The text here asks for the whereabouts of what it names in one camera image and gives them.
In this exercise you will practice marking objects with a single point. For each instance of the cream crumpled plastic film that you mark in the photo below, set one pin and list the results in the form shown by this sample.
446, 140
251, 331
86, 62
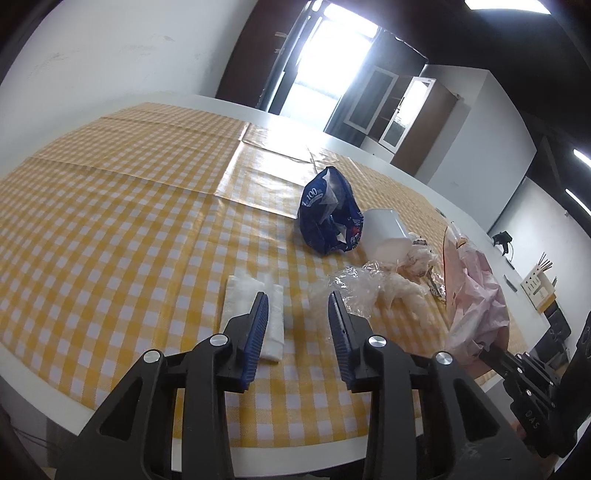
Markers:
406, 290

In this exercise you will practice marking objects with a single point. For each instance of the bright balcony door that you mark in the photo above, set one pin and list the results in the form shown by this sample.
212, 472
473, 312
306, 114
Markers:
323, 60

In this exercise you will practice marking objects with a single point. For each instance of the white box with sticks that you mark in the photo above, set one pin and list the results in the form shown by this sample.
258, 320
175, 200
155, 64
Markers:
535, 284

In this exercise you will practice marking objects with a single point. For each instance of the ceiling light panel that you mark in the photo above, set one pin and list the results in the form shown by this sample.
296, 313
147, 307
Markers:
505, 5

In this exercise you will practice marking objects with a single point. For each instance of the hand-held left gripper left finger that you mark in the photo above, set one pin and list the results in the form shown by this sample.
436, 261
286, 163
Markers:
257, 333

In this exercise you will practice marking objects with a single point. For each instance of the clear plastic wrap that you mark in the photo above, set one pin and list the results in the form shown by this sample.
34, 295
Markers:
355, 286

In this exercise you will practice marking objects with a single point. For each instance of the blue snack bag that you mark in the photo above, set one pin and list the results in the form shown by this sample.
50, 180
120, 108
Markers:
318, 217

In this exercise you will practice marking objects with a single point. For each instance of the wooden cabinet with glass doors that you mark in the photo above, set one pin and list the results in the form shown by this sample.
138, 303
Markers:
397, 115

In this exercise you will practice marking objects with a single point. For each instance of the white plastic cup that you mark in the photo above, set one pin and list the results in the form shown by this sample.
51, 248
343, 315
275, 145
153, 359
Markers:
383, 230

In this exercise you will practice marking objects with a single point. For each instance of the thin plastic bag red print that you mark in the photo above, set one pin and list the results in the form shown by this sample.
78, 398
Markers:
480, 300

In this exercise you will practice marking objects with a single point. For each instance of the white napkin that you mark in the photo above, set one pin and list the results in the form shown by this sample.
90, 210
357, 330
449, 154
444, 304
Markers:
240, 295

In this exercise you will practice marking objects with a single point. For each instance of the ceiling light strip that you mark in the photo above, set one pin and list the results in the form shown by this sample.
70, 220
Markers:
579, 199
582, 155

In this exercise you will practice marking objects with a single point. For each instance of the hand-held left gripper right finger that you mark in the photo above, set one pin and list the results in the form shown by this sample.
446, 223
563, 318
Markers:
340, 337

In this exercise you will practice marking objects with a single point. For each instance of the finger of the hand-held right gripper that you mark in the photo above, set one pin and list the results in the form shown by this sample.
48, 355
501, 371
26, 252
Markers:
498, 360

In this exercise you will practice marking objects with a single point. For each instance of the yellow white checkered tablecloth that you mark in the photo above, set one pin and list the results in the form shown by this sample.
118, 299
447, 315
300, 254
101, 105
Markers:
115, 207

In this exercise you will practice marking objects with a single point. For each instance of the small black device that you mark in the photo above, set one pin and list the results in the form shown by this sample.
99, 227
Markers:
502, 240

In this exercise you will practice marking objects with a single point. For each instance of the crumpled translucent plastic bag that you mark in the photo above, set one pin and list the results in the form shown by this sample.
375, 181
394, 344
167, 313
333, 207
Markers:
422, 258

